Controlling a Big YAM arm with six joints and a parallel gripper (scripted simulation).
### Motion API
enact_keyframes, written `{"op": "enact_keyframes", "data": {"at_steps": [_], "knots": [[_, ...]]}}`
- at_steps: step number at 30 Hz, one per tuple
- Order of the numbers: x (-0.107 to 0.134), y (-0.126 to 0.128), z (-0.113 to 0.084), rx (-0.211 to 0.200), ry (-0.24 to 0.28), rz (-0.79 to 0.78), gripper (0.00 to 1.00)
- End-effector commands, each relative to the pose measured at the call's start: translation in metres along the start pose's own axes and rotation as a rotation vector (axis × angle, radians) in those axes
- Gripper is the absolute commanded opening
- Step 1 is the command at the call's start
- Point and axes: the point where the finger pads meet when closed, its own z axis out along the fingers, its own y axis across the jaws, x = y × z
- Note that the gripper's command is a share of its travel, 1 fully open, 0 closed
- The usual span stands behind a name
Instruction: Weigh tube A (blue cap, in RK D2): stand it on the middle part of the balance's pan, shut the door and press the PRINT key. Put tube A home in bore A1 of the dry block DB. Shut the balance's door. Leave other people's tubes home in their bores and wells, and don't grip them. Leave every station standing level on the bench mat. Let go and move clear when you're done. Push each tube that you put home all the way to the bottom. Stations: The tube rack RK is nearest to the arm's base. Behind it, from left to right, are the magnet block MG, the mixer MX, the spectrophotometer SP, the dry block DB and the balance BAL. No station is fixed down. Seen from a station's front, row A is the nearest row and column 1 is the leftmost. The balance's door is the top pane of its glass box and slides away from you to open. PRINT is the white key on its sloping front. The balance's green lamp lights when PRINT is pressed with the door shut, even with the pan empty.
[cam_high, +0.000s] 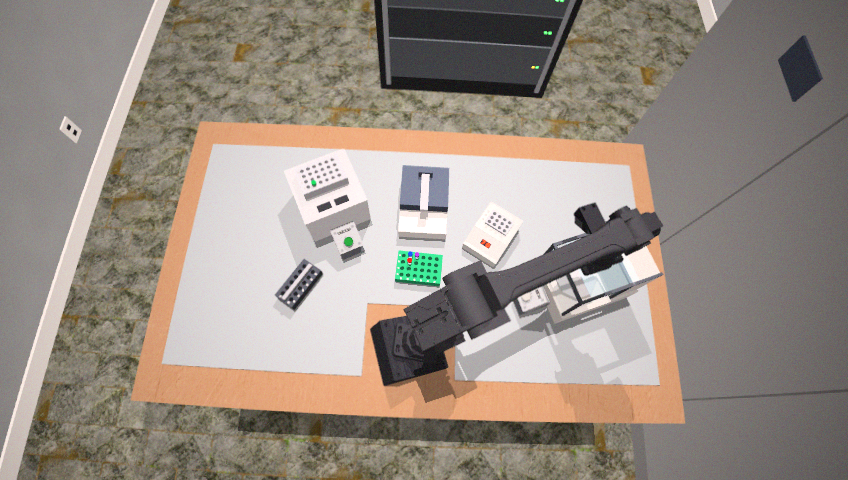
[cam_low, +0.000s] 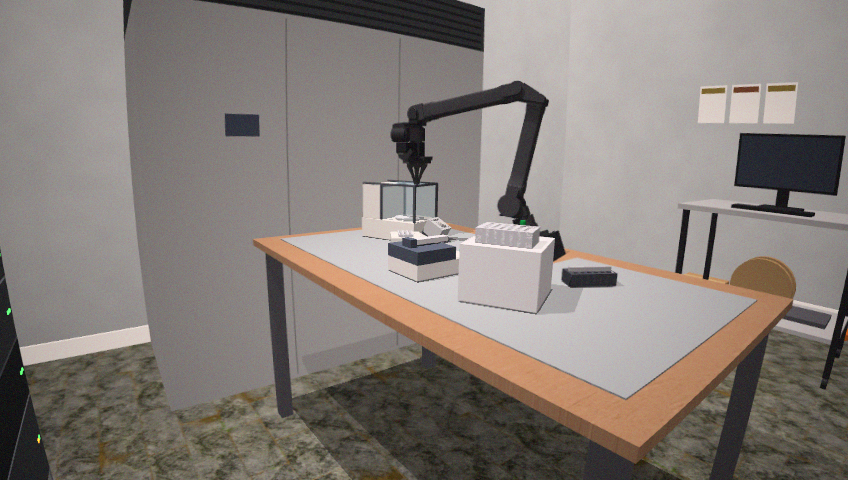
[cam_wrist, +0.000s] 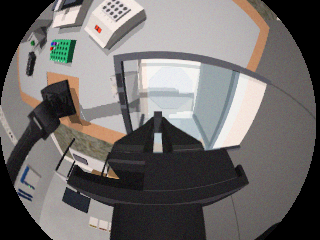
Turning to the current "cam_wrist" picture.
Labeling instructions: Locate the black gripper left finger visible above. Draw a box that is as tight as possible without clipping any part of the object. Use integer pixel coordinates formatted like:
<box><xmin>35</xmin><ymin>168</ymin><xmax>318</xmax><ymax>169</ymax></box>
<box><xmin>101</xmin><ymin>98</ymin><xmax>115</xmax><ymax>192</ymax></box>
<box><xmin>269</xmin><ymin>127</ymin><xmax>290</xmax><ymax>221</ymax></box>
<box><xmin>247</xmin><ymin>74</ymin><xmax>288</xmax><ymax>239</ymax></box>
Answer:
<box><xmin>111</xmin><ymin>117</ymin><xmax>154</xmax><ymax>153</ymax></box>

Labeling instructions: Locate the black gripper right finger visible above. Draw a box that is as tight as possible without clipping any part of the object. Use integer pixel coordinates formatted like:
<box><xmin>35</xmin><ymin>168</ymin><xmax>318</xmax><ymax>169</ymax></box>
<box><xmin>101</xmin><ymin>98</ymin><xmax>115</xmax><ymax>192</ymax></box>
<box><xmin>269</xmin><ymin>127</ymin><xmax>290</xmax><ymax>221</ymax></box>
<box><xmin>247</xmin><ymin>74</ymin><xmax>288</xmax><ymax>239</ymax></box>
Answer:
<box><xmin>162</xmin><ymin>117</ymin><xmax>205</xmax><ymax>153</ymax></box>

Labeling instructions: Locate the light grey bench mat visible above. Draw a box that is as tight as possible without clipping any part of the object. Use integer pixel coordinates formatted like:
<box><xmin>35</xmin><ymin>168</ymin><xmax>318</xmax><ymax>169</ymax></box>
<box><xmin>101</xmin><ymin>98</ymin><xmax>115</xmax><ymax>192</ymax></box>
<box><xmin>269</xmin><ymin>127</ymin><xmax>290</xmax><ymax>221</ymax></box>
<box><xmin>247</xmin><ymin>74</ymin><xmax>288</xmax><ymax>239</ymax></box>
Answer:
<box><xmin>19</xmin><ymin>0</ymin><xmax>260</xmax><ymax>135</ymax></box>

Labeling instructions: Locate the green tube rack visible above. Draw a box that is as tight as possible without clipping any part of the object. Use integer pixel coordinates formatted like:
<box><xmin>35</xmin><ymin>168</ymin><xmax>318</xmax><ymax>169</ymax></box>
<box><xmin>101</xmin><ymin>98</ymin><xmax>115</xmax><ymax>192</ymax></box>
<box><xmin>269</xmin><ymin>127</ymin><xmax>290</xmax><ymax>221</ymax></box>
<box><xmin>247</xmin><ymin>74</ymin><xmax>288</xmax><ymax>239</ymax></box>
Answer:
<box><xmin>50</xmin><ymin>39</ymin><xmax>76</xmax><ymax>63</ymax></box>

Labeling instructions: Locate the white block with grey holes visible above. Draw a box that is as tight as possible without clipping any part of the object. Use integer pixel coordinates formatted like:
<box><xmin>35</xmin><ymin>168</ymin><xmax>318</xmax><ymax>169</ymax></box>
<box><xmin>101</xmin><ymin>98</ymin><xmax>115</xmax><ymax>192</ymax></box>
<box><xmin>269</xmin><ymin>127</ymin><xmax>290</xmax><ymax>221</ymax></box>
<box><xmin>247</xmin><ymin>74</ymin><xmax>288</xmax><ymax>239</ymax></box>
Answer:
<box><xmin>84</xmin><ymin>0</ymin><xmax>147</xmax><ymax>49</ymax></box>

